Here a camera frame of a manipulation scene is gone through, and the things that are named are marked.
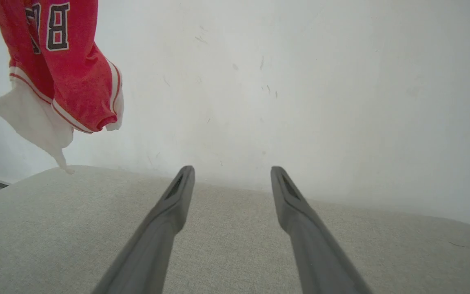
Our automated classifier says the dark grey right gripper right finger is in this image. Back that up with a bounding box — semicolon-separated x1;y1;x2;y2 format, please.
270;166;372;294

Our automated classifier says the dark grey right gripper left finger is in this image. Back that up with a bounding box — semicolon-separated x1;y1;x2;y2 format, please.
91;165;195;294

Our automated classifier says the red Bulls 23 jersey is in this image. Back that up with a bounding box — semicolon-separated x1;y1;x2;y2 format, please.
0;0;124;175

